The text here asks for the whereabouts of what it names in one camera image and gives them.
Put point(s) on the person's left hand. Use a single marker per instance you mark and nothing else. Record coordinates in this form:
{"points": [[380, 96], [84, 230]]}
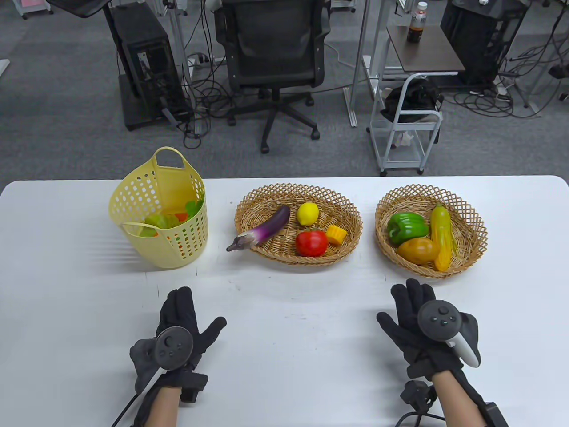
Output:
{"points": [[180, 311]]}

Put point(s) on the person's right hand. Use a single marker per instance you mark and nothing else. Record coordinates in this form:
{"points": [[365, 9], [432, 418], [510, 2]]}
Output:
{"points": [[411, 307]]}

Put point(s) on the yellow plastic basket container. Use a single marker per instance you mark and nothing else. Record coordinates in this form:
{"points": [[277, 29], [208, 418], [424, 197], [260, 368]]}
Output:
{"points": [[178, 255]]}

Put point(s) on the yellow brown mango object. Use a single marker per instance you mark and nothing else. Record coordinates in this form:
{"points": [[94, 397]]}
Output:
{"points": [[418, 250]]}

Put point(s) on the green bell pepper object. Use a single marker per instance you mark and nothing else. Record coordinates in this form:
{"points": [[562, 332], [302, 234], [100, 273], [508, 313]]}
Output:
{"points": [[406, 224]]}

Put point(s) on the long yellow corn cob object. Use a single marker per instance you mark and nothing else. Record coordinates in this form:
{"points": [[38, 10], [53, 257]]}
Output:
{"points": [[441, 227]]}

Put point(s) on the light green lettuce leaf object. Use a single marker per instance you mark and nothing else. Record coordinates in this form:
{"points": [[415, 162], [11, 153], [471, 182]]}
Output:
{"points": [[158, 221]]}

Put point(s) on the orange tangerine object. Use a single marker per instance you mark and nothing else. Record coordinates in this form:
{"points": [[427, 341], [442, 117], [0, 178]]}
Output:
{"points": [[181, 217]]}

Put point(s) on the round wicker basket container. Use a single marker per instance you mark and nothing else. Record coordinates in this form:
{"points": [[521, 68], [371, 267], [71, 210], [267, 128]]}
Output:
{"points": [[471, 231]]}

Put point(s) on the short yellow corn piece object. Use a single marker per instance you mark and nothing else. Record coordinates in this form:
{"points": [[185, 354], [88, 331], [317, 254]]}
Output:
{"points": [[336, 235]]}

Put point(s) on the red tomato object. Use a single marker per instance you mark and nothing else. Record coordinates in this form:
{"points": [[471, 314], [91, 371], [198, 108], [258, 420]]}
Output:
{"points": [[311, 243]]}

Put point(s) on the purple eggplant object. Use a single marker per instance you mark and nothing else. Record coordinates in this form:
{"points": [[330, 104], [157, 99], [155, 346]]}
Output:
{"points": [[266, 229]]}

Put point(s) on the oval wicker basket container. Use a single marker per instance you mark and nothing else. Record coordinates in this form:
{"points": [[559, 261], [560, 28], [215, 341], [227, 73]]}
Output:
{"points": [[342, 209]]}

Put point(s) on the yellow lemon object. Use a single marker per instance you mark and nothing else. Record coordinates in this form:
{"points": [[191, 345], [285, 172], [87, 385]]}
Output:
{"points": [[307, 213]]}

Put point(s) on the person's right forearm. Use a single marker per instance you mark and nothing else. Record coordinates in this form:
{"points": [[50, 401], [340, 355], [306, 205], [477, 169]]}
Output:
{"points": [[458, 400]]}

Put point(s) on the person's left forearm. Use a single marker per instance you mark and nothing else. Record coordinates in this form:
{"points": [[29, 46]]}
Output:
{"points": [[162, 409]]}

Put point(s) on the right grey white controller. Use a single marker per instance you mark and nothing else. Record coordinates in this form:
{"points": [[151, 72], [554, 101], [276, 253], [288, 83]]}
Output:
{"points": [[440, 318]]}

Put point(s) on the grey white controller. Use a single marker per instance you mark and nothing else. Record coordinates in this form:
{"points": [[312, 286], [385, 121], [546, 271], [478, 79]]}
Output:
{"points": [[173, 347], [440, 318]]}

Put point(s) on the left grey white controller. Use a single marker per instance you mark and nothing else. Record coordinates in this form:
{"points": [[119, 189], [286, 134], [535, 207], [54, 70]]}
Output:
{"points": [[173, 347]]}

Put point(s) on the right black sensor box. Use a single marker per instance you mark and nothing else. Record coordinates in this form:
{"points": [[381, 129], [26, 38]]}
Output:
{"points": [[495, 416]]}

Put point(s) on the white rolling cart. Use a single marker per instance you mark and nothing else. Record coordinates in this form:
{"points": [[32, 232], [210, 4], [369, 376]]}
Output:
{"points": [[402, 126]]}

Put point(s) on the black bag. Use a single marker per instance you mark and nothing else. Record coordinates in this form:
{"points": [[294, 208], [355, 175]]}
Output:
{"points": [[411, 100]]}

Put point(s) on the black computer tower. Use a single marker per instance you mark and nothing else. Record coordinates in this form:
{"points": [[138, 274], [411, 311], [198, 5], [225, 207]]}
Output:
{"points": [[146, 66], [480, 35]]}

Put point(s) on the brown side table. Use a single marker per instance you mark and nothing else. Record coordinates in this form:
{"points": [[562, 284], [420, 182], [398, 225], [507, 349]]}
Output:
{"points": [[426, 55]]}

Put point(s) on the white power strip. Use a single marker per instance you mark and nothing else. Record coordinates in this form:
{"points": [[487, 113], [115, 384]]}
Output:
{"points": [[198, 60]]}

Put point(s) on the dark drink bottle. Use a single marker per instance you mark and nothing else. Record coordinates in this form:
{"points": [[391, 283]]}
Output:
{"points": [[416, 24]]}

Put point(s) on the black office chair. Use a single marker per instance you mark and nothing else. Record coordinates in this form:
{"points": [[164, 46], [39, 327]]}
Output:
{"points": [[273, 40]]}

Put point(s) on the white desk foot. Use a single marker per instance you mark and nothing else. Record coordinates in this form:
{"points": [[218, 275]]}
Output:
{"points": [[3, 69]]}

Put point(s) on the white cart with pink top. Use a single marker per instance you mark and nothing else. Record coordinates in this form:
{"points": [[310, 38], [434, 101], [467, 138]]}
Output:
{"points": [[31, 5]]}

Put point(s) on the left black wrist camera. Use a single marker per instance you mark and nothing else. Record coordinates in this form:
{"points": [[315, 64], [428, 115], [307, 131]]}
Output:
{"points": [[193, 389]]}

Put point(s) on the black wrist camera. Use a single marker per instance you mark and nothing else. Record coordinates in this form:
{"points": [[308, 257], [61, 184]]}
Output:
{"points": [[193, 389], [418, 395]]}

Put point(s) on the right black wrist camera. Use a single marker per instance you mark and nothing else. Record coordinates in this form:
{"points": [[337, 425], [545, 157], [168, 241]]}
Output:
{"points": [[418, 395]]}

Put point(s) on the white metal frame legs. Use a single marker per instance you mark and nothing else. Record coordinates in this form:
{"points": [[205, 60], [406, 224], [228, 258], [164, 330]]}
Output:
{"points": [[358, 66]]}

